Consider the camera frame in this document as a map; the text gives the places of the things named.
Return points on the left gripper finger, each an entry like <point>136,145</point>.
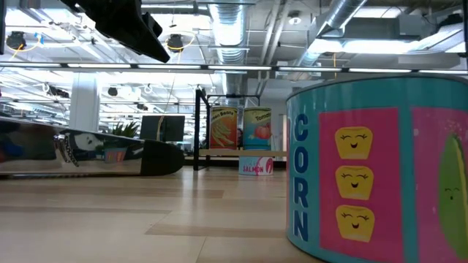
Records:
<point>120,25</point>
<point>152,26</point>

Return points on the green beans can orange label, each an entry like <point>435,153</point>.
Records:
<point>223,128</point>

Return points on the tomato can teal label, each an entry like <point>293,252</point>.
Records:
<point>257,128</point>

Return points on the corn can teal pink label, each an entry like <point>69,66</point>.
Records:
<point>365,175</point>

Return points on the black ceiling device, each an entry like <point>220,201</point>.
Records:
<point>175,42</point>
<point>16,39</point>

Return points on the white pillar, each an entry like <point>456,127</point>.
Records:
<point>84,102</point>

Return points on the long ceiling light strip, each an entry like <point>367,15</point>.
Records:
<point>237,67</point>

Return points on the black computer monitor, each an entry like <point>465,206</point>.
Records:
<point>162,128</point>

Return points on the green potted plant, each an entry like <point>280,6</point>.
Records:
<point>126,130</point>

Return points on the chrome object with black end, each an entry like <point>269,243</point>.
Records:
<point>109,160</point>

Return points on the salmon flat can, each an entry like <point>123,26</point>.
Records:
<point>256,166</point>

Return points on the silver ribbed ceiling duct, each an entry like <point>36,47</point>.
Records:
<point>228,29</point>

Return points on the black frame wooden shelf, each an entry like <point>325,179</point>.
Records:
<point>197,128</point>

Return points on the black rig frame post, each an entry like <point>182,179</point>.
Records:
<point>2,25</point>

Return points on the silver slanted ceiling duct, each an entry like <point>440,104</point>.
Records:
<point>340,12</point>

